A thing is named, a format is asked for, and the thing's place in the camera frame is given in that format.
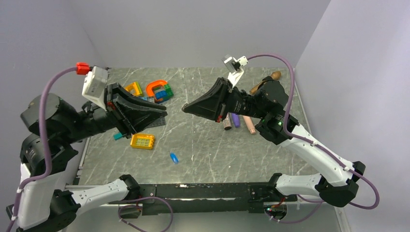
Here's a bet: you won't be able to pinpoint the orange lego arch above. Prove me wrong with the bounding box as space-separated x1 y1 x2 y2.
146 80 168 97

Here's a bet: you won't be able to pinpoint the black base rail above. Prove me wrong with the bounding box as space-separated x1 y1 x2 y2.
107 182 298 216

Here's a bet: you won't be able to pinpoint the glitter microphone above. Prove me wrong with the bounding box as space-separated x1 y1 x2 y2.
222 114 232 130

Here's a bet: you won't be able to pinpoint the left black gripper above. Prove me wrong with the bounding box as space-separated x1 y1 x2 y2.
62 81 169 143

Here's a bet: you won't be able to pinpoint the teal lego brick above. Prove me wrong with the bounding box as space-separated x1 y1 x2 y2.
113 132 123 141

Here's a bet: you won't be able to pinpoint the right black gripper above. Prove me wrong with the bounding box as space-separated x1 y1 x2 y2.
184 76 268 122

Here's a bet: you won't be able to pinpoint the pink microphone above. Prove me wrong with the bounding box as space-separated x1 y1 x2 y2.
242 116 256 134

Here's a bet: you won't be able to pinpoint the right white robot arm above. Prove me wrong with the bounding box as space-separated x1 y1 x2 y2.
182 77 366 207

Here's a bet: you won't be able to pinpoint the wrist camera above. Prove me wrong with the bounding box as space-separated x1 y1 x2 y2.
77 63 108 111
221 55 249 87

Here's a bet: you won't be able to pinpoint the purple microphone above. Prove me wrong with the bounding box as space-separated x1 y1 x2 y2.
231 113 240 128

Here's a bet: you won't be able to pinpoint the green blue lego bricks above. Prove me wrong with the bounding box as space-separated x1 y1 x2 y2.
153 84 174 103

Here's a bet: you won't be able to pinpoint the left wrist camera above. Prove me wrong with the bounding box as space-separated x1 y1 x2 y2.
77 63 108 111

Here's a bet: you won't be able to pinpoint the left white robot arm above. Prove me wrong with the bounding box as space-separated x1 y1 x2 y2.
7 84 167 232

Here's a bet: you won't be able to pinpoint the dark grey lego baseplate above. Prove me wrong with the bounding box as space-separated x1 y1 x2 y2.
146 116 166 129

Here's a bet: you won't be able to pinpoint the orange lego window piece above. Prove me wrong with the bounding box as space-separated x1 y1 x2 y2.
130 133 155 150

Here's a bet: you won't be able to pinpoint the blue key tag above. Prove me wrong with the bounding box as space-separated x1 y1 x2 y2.
170 152 179 164

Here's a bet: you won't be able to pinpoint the gold microphone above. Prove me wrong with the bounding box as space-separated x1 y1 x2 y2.
249 71 282 95

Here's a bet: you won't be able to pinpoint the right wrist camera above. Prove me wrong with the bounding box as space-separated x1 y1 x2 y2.
221 55 249 87

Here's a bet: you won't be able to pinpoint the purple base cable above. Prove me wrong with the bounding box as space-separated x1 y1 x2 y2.
117 193 174 232

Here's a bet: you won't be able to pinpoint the orange yellow lego frame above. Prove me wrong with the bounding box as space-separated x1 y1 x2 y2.
125 82 144 97

